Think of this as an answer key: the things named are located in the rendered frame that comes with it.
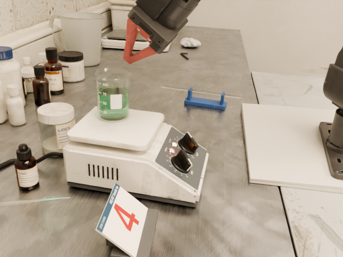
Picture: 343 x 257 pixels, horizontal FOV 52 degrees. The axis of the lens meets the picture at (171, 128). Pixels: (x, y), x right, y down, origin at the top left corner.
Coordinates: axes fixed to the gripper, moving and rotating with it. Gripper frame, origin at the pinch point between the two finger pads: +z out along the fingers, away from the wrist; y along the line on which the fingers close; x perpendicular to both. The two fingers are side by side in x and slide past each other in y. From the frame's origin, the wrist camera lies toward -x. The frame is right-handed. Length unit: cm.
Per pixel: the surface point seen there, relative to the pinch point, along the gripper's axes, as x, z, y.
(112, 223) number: 12.3, 4.0, 23.1
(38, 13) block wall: -34, 40, -45
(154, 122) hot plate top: 9.6, 2.4, 5.3
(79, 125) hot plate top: 1.4, 7.7, 10.8
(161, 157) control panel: 13.0, 1.7, 11.3
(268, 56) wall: 46, 30, -140
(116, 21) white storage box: -23, 52, -95
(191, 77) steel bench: 14, 20, -46
